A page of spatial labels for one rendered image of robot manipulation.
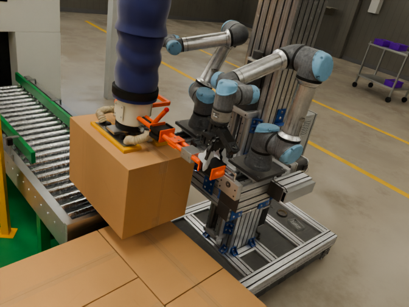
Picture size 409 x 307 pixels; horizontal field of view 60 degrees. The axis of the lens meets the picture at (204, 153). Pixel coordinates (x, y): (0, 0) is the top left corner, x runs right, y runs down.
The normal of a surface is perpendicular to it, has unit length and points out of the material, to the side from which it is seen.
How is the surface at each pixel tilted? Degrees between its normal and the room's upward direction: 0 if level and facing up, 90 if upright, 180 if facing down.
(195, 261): 0
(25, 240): 0
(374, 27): 90
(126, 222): 90
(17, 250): 0
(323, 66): 82
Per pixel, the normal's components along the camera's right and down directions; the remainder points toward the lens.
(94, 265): 0.18, -0.87
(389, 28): -0.76, 0.18
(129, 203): 0.66, 0.45
